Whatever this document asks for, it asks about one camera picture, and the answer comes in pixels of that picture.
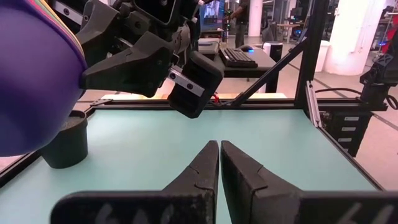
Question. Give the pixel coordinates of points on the black aluminium table frame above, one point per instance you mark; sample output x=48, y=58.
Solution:
x=311, y=46

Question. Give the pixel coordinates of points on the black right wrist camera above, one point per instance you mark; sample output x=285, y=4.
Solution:
x=155, y=11

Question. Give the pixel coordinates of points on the black and white bin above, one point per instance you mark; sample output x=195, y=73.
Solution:
x=273, y=52

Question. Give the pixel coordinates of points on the dark office desk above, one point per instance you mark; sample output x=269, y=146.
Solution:
x=242, y=73

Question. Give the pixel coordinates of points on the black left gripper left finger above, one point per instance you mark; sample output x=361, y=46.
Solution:
x=192, y=186

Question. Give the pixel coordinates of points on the black plant pot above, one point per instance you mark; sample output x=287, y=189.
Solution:
x=65, y=146

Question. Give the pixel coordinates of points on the wide white column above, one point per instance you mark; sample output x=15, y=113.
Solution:
x=357, y=34

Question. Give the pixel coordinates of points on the person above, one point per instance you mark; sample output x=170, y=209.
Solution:
x=241, y=25

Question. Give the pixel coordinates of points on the small red clip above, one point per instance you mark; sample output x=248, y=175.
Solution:
x=215, y=99

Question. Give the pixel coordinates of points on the black mouse with blue light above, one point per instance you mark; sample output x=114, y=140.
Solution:
x=247, y=48

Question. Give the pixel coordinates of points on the black keyboard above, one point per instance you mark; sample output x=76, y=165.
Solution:
x=237, y=57

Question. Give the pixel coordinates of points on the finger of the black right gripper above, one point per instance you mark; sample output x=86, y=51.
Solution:
x=130, y=68
x=96, y=28

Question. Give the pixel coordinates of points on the slim white column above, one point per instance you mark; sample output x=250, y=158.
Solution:
x=255, y=17

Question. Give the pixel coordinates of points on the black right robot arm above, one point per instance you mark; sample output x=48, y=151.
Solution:
x=377, y=74

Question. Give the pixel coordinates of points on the lit computer monitor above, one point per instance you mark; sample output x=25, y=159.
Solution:
x=213, y=12

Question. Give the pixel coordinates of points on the purple measuring cup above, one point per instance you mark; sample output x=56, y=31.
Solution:
x=37, y=87

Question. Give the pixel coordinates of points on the white waste bin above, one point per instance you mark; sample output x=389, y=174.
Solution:
x=322, y=56

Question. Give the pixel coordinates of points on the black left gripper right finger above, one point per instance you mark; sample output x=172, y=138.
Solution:
x=248, y=193

